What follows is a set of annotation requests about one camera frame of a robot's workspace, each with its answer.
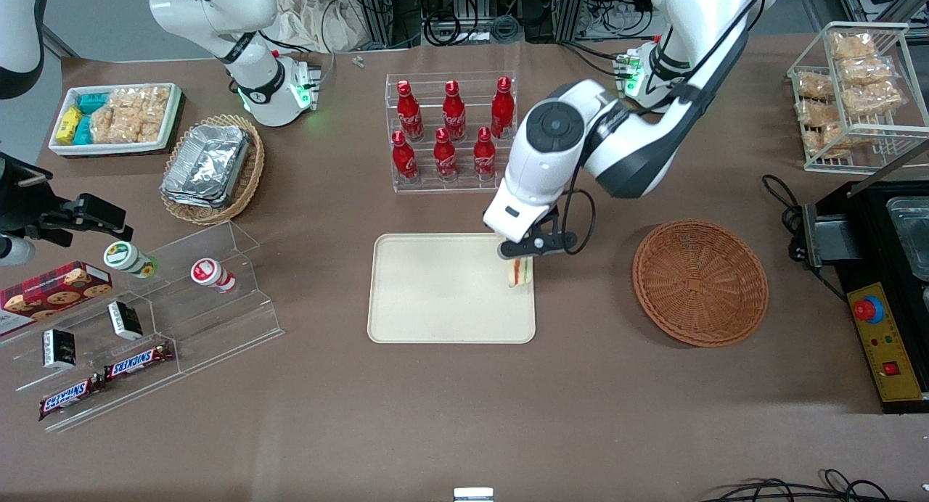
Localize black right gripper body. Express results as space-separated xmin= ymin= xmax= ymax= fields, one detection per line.
xmin=0 ymin=152 xmax=55 ymax=236

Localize white rectangular snack tray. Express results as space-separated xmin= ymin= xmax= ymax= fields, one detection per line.
xmin=48 ymin=83 xmax=182 ymax=157

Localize light oval wicker basket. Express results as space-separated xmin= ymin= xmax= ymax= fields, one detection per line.
xmin=160 ymin=114 xmax=265 ymax=226

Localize cream rectangular tray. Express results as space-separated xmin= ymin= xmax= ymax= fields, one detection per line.
xmin=367 ymin=233 xmax=536 ymax=344

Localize round brown wicker basket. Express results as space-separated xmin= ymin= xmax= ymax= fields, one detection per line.
xmin=631 ymin=220 xmax=769 ymax=348

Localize green lidded cup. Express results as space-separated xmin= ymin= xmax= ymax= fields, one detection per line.
xmin=103 ymin=241 xmax=160 ymax=279

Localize red cola bottle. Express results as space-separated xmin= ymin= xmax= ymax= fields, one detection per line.
xmin=473 ymin=127 xmax=497 ymax=181
xmin=443 ymin=81 xmax=467 ymax=141
xmin=491 ymin=76 xmax=515 ymax=139
xmin=391 ymin=130 xmax=420 ymax=185
xmin=397 ymin=81 xmax=424 ymax=141
xmin=433 ymin=128 xmax=459 ymax=183

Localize red tartan cookie box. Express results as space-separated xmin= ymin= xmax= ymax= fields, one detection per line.
xmin=0 ymin=261 xmax=113 ymax=336

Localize clear bag of rice crackers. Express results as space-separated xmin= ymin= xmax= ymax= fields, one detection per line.
xmin=120 ymin=86 xmax=172 ymax=142
xmin=91 ymin=103 xmax=135 ymax=144

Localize yellow snack pack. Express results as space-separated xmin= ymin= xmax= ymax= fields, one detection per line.
xmin=55 ymin=107 xmax=83 ymax=145

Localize small black white box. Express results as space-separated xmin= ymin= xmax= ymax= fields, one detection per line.
xmin=107 ymin=300 xmax=144 ymax=341
xmin=42 ymin=329 xmax=78 ymax=371

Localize stacked aluminium foil containers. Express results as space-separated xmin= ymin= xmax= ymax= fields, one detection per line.
xmin=161 ymin=124 xmax=251 ymax=210

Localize red lidded cup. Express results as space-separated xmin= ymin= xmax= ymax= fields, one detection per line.
xmin=191 ymin=258 xmax=237 ymax=294

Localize brown Snickers bar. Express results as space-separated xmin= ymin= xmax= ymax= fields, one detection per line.
xmin=104 ymin=341 xmax=175 ymax=383
xmin=38 ymin=375 xmax=106 ymax=421

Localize clear acrylic bottle rack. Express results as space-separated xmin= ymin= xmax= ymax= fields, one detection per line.
xmin=385 ymin=72 xmax=518 ymax=194

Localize clear acrylic stepped shelf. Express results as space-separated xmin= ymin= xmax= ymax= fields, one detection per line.
xmin=0 ymin=221 xmax=285 ymax=434

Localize beige cloth bag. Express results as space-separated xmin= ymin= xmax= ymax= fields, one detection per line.
xmin=272 ymin=0 xmax=367 ymax=53

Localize clear bag of fried snacks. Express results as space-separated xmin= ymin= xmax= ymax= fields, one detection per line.
xmin=842 ymin=81 xmax=904 ymax=118
xmin=817 ymin=121 xmax=868 ymax=158
xmin=797 ymin=99 xmax=843 ymax=126
xmin=795 ymin=70 xmax=835 ymax=100
xmin=838 ymin=56 xmax=895 ymax=86
xmin=831 ymin=32 xmax=877 ymax=60

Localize black appliance with yellow panel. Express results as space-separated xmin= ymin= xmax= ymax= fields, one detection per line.
xmin=802 ymin=176 xmax=929 ymax=414

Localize steel pan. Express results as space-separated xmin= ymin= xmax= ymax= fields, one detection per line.
xmin=885 ymin=196 xmax=929 ymax=281

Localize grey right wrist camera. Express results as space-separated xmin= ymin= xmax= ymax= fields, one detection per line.
xmin=0 ymin=237 xmax=36 ymax=267

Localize black power cable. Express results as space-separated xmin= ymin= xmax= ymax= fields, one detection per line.
xmin=762 ymin=174 xmax=846 ymax=303

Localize aluminium profile frame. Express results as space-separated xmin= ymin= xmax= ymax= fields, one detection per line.
xmin=354 ymin=0 xmax=407 ymax=49

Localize black floor cables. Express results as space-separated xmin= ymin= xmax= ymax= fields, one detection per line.
xmin=700 ymin=469 xmax=908 ymax=502

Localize white wire rack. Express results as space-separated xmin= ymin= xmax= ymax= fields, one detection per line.
xmin=787 ymin=22 xmax=929 ymax=173

